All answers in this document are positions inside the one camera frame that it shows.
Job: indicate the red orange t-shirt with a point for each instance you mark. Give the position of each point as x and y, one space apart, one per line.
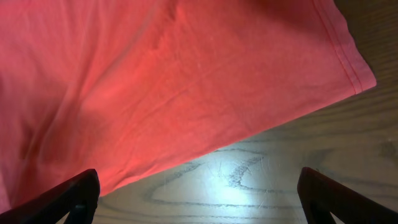
132 88

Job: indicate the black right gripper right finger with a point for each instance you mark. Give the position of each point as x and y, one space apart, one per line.
323 198

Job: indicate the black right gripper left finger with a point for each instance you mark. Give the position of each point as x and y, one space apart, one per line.
75 199

